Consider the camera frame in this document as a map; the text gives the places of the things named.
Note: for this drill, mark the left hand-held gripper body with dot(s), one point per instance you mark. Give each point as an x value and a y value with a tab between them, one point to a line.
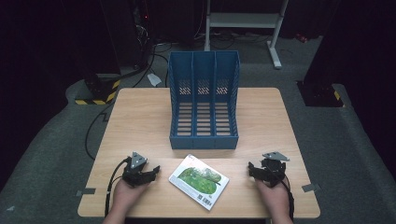
134	171

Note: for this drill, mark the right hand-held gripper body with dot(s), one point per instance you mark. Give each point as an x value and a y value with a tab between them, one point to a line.
273	169

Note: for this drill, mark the white book with green cover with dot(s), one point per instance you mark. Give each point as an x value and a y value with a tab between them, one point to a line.
199	182

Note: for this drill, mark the blue plastic file rack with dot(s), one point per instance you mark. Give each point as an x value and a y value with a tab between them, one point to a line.
204	99

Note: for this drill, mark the person's left hand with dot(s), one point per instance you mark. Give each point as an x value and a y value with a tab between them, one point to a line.
126	195

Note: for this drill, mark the person's right hand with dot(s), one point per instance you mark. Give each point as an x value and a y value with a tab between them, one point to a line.
274	196

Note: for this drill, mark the grey tape strip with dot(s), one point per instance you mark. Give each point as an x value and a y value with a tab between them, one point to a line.
85	192
310	187

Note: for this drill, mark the black yellow striped stand base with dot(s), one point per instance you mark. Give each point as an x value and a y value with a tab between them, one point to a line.
322	93
99	91

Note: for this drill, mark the white paper scrap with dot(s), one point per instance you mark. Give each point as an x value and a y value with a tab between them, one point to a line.
154	79

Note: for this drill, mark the white metal stand frame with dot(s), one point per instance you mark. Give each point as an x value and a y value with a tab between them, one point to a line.
246	25

